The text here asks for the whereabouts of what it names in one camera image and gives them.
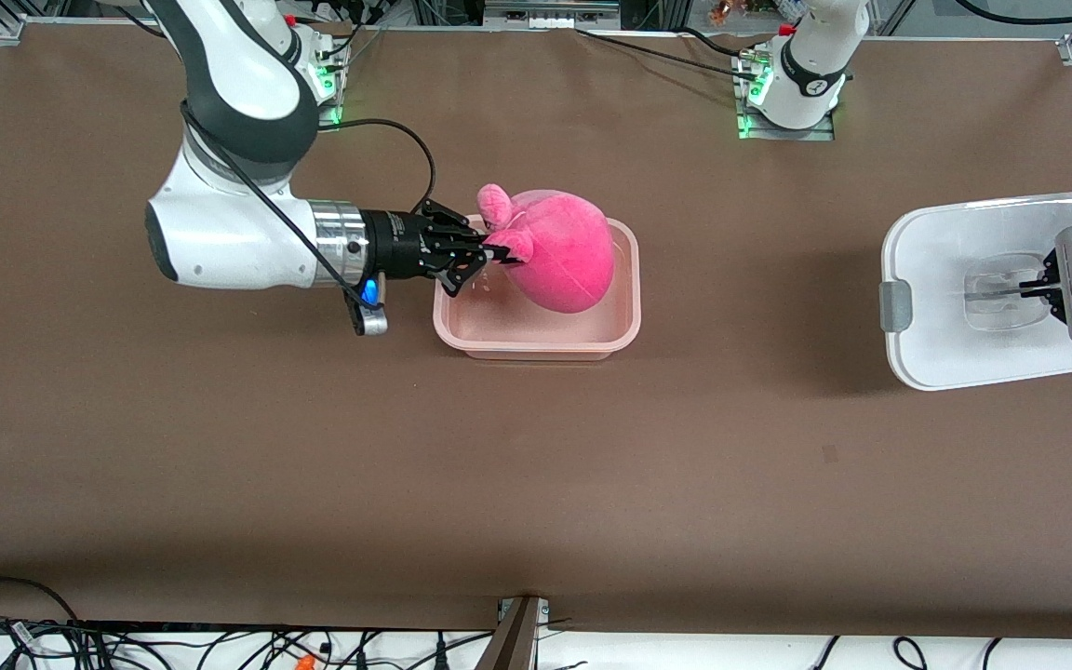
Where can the pink plastic box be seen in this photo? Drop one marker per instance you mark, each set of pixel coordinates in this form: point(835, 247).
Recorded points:
point(536, 340)

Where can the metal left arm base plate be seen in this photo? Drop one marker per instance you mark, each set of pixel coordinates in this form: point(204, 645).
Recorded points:
point(787, 136)

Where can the white box lid grey clips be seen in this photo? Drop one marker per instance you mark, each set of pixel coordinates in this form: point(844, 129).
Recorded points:
point(936, 279)

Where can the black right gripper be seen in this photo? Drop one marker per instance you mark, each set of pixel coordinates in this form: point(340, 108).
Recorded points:
point(394, 245)

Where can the pink plush toy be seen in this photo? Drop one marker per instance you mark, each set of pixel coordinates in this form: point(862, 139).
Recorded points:
point(564, 251)

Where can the grey power strip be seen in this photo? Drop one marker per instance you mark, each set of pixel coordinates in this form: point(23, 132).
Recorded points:
point(545, 17)

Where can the orange background object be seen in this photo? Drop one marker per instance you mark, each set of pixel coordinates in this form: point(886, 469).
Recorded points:
point(724, 11)

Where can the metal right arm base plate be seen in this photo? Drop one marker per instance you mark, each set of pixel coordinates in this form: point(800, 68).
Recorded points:
point(327, 116)

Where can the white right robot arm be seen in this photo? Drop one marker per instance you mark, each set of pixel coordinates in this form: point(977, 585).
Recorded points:
point(229, 242)

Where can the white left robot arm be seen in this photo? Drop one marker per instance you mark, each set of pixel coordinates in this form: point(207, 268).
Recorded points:
point(815, 56)

